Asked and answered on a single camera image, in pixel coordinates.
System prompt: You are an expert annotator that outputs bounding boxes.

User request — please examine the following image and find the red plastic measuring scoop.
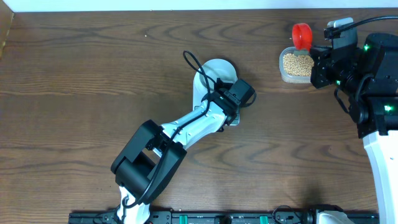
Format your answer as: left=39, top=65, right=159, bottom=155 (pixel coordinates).
left=292, top=23, right=313, bottom=51

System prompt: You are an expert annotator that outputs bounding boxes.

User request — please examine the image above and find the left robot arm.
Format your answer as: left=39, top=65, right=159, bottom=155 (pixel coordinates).
left=111, top=79, right=256, bottom=223

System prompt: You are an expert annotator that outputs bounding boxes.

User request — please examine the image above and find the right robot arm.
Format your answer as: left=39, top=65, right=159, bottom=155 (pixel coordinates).
left=310, top=33, right=397, bottom=223

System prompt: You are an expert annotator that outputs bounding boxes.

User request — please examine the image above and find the white digital kitchen scale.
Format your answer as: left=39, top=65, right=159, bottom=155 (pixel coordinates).
left=192, top=70, right=238, bottom=110

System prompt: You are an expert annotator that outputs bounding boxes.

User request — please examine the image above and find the grey round bowl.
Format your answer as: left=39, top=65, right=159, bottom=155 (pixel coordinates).
left=202, top=58, right=238, bottom=83

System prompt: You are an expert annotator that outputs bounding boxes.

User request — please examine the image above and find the pile of soybeans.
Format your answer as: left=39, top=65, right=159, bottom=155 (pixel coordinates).
left=283, top=54, right=314, bottom=77

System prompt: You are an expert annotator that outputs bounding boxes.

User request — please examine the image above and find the clear plastic container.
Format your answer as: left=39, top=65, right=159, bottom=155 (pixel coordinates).
left=279, top=47, right=314, bottom=84

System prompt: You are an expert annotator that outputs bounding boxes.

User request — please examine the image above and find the black right camera cable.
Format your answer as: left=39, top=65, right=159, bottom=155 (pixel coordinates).
left=323, top=15, right=398, bottom=39

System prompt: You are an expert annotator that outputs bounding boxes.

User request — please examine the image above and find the black camera cable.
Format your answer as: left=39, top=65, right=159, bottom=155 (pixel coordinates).
left=121, top=50, right=257, bottom=209
left=323, top=15, right=398, bottom=39

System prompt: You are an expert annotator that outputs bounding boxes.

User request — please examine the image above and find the black left camera cable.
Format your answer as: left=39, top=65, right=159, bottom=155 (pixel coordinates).
left=121, top=50, right=257, bottom=209

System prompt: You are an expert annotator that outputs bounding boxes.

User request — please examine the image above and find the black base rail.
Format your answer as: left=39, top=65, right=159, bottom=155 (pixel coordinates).
left=68, top=203, right=381, bottom=224

